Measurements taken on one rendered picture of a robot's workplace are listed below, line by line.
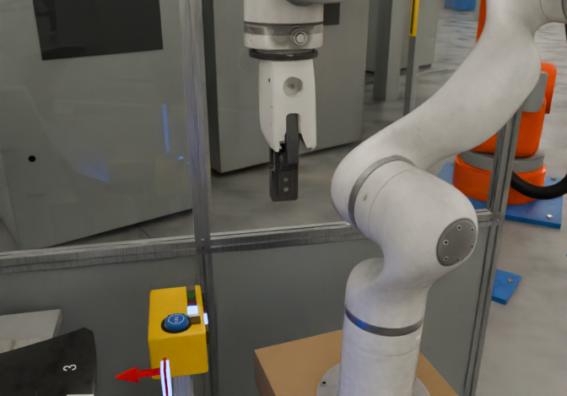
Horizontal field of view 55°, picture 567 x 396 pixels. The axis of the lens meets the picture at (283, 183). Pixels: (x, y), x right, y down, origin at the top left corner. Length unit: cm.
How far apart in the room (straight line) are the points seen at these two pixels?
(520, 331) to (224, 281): 183
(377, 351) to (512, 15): 51
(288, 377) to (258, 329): 63
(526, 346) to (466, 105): 224
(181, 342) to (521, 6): 76
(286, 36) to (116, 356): 124
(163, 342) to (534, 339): 225
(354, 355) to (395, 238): 24
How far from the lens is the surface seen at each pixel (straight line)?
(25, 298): 157
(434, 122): 77
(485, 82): 78
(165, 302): 109
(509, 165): 166
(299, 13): 57
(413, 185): 71
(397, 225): 69
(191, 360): 104
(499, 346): 288
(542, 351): 292
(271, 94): 57
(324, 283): 159
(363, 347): 85
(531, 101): 411
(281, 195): 64
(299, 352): 107
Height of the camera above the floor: 167
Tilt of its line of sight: 22 degrees down
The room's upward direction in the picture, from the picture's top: straight up
